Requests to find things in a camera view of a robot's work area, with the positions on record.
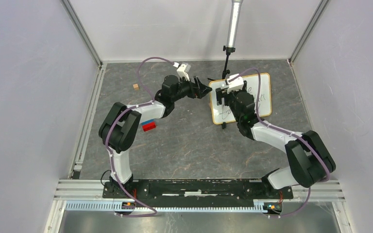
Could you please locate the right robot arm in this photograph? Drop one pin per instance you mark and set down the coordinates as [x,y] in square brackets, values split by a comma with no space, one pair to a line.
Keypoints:
[309,160]

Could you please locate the yellow framed whiteboard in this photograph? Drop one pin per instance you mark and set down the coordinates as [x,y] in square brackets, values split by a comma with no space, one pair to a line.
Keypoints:
[259,90]

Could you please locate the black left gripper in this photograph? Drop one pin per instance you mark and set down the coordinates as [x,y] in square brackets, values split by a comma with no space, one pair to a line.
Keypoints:
[195,92]

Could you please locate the slotted cable duct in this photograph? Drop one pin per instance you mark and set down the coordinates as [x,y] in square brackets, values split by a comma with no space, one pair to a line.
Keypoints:
[130,206]

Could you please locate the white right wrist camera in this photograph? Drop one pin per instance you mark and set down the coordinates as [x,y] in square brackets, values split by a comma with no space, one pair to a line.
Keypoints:
[234,84]

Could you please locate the red and blue block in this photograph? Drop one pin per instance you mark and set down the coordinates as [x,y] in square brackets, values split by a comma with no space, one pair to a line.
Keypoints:
[148,125]

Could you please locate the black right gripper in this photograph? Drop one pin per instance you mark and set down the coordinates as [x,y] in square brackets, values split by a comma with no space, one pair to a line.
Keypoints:
[223,93]

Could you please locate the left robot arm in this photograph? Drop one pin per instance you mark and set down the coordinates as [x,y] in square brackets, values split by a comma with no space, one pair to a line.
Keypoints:
[118,130]

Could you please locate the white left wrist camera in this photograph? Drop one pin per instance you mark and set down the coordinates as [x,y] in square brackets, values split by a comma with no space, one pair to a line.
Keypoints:
[182,70]

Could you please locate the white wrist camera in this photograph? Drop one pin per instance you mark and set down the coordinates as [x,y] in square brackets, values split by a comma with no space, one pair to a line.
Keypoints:
[234,84]
[182,70]

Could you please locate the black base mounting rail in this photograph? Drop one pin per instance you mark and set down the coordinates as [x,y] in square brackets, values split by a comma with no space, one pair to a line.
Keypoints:
[199,192]

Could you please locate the silver camera pole stand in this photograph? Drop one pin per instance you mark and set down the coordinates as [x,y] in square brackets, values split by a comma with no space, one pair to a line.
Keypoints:
[229,48]

